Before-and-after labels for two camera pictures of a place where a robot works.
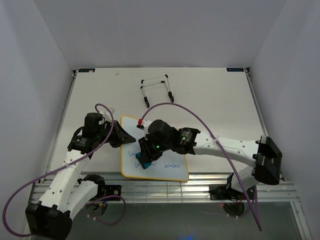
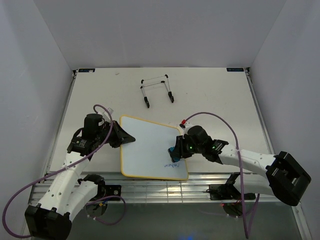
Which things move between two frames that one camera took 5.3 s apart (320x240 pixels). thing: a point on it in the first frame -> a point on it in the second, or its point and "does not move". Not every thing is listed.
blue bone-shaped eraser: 145,165 -> 174,157
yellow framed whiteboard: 171,166 does not move
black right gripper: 147,155 -> 180,142
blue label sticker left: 86,70 does not move
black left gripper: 122,137 does not move
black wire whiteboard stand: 169,92 does not move
